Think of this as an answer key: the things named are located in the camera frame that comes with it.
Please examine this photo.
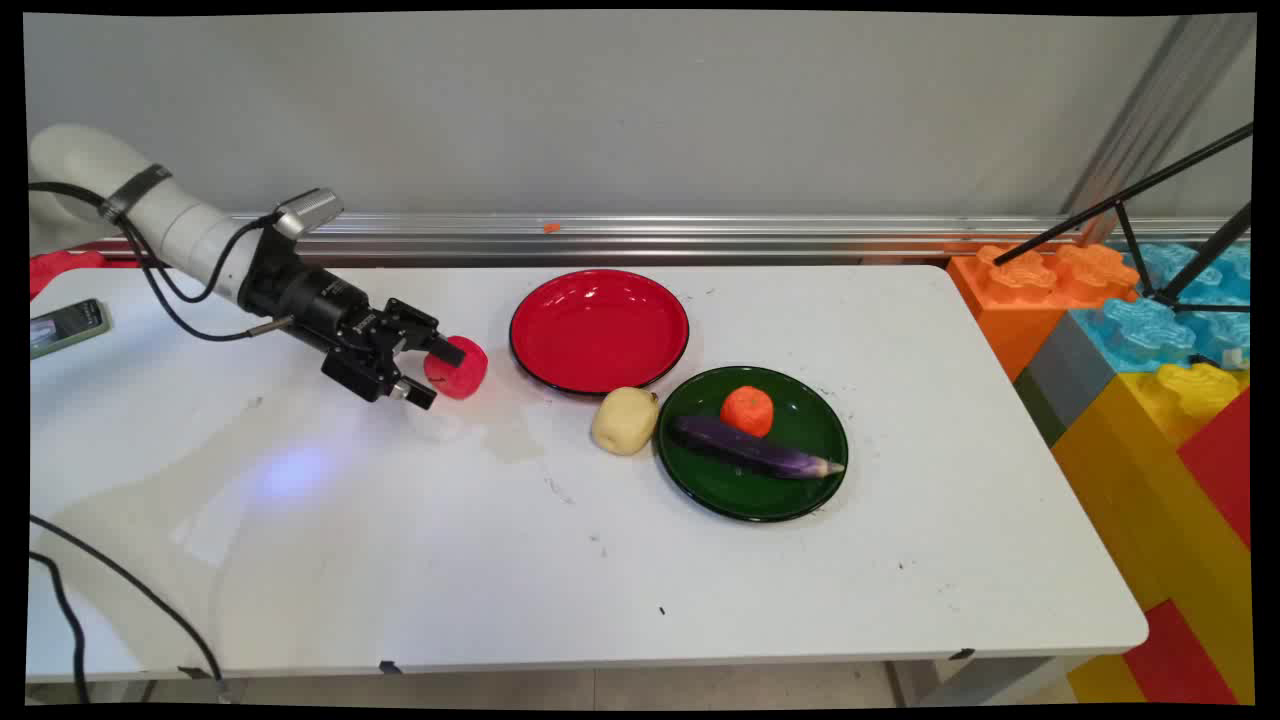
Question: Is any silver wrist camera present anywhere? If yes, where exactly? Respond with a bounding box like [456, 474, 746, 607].
[274, 188, 345, 240]

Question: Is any orange giant building block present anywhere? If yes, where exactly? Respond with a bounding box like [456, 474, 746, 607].
[947, 243, 1142, 382]

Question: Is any smartphone in green case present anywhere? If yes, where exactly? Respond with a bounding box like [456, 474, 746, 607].
[30, 298, 111, 360]

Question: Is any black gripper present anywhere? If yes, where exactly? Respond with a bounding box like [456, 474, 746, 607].
[238, 230, 468, 411]

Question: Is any purple toy eggplant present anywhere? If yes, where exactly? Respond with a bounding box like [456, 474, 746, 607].
[668, 414, 847, 482]

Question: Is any black tripod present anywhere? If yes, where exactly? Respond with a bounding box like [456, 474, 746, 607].
[993, 122, 1254, 314]

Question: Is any red plate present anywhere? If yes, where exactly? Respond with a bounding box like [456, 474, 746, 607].
[509, 268, 691, 397]

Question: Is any short black table cable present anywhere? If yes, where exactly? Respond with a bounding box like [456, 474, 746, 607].
[30, 551, 91, 704]

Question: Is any red plastic piece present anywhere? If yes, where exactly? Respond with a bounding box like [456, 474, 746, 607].
[30, 249, 141, 299]

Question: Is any dark green giant building block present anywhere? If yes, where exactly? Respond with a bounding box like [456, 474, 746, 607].
[1013, 369, 1068, 449]

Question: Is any aluminium rail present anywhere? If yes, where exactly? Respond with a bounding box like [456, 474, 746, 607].
[98, 211, 1251, 267]

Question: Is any red toy apple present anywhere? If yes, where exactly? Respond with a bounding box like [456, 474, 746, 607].
[423, 336, 490, 401]

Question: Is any grey giant building block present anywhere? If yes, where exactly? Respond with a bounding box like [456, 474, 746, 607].
[1025, 312, 1119, 433]

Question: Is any black camera cable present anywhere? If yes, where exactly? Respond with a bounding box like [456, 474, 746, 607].
[28, 180, 283, 305]

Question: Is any long black table cable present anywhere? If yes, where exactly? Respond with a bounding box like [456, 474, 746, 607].
[30, 514, 238, 703]

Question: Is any dark green plate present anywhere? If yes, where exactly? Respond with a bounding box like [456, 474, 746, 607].
[655, 365, 850, 524]

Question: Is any orange toy mandarin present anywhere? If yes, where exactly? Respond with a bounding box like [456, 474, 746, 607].
[720, 385, 776, 440]

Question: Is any red giant building block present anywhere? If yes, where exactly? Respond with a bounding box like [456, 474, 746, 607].
[1177, 388, 1253, 550]
[1122, 599, 1242, 707]

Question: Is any colourful foam floor mat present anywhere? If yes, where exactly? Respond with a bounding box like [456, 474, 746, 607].
[1070, 243, 1252, 374]

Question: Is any pale yellow toy potato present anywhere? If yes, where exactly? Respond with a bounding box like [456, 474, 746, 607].
[590, 386, 661, 458]

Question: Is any black cable with metal plug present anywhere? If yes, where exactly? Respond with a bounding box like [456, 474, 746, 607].
[125, 230, 298, 343]

